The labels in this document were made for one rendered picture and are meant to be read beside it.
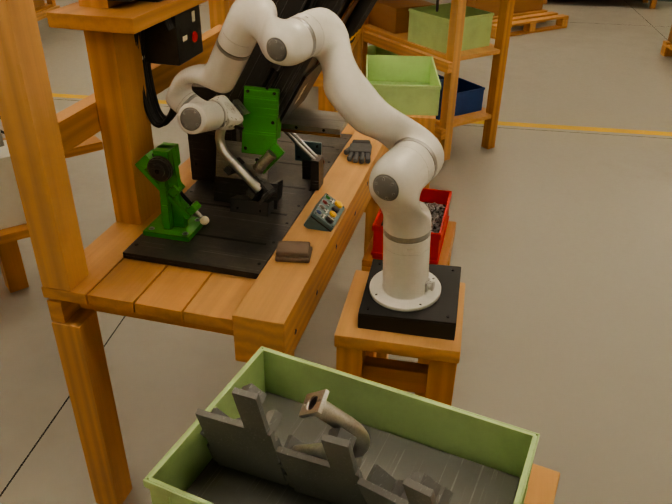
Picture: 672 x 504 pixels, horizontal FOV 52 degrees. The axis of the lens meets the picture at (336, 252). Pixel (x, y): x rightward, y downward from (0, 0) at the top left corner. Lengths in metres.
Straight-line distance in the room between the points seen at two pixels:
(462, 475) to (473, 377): 1.56
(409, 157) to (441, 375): 0.58
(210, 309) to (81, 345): 0.44
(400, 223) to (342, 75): 0.37
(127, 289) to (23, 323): 1.59
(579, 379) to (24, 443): 2.21
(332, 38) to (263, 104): 0.59
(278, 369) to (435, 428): 0.37
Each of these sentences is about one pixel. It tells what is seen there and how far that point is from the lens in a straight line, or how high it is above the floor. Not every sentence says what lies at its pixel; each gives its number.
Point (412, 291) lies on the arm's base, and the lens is 1.77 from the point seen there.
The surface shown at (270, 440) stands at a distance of 1.26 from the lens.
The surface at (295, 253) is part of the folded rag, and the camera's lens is 1.94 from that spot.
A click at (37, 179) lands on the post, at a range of 1.84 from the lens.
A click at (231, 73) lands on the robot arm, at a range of 1.82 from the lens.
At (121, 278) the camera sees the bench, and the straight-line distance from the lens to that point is 2.00.
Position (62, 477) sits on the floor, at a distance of 2.71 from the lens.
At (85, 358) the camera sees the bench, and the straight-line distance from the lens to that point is 2.11.
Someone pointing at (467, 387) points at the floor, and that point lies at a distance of 2.94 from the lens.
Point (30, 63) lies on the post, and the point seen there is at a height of 1.49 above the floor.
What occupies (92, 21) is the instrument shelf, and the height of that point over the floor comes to 1.53.
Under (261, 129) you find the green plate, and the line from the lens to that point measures 2.21.
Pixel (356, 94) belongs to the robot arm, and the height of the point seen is 1.44.
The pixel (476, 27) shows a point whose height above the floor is 0.87.
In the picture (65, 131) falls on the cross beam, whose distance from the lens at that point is 2.03.
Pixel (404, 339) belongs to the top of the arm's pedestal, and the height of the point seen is 0.85.
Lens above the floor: 1.93
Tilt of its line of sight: 31 degrees down
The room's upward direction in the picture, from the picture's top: 1 degrees clockwise
